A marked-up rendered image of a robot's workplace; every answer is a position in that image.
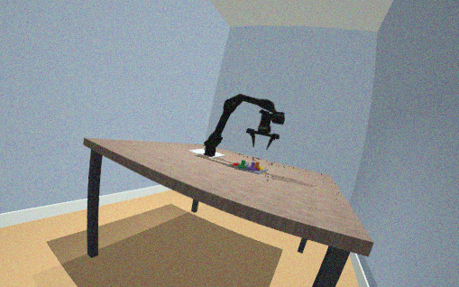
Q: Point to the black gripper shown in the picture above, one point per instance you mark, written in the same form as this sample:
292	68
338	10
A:
272	136

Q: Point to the purple gear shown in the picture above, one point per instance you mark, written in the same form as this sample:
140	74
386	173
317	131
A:
252	167

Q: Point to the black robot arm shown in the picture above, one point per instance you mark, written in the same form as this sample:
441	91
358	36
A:
229	107

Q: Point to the green gear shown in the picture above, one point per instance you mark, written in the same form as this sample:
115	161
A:
242	165

